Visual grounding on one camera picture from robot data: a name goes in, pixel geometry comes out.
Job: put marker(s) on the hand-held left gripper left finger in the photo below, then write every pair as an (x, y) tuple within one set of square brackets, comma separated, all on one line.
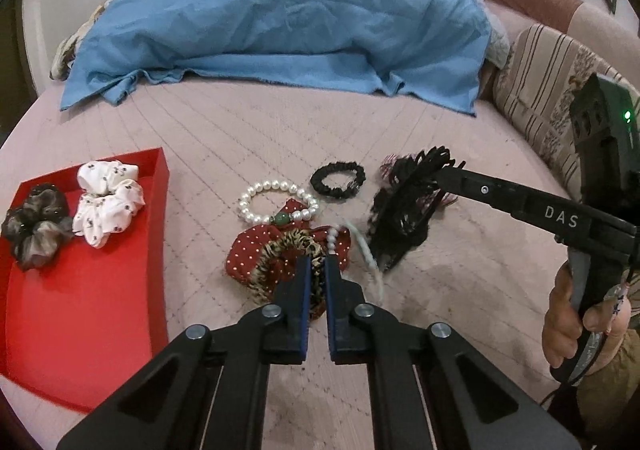
[(301, 290)]

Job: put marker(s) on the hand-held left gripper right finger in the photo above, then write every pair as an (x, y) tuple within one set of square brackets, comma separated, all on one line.
[(332, 290)]

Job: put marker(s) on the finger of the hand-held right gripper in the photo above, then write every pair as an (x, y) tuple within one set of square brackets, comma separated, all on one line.
[(530, 207)]

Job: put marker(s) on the leopard print scrunchie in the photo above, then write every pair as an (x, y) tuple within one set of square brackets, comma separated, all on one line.
[(270, 266)]

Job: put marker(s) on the red polka dot scrunchie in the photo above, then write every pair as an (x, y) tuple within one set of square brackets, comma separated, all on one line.
[(247, 252)]

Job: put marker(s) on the black lace hair accessory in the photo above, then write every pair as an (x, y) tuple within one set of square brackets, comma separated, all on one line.
[(400, 215)]

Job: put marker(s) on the small black scrunchie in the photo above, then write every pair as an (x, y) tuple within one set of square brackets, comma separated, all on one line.
[(320, 181)]

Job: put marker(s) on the red tray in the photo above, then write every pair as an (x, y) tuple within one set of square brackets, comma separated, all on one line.
[(75, 325)]

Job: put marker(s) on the person's right hand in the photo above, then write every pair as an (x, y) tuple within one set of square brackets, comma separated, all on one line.
[(560, 325)]

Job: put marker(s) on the striped beige pillow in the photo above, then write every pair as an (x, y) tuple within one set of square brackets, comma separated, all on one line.
[(540, 80)]

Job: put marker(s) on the person's khaki clothing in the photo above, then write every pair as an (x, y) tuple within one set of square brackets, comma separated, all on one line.
[(615, 380)]

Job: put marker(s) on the white printed scrunchie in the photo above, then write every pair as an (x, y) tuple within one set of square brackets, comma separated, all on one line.
[(107, 210)]

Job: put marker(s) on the blue cloth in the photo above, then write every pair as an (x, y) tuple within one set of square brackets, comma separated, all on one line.
[(275, 20)]

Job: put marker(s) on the dark grey mesh scrunchie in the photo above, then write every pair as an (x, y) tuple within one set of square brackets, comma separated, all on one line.
[(35, 230)]

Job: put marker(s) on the floral blanket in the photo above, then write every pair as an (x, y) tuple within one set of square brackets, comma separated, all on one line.
[(62, 57)]

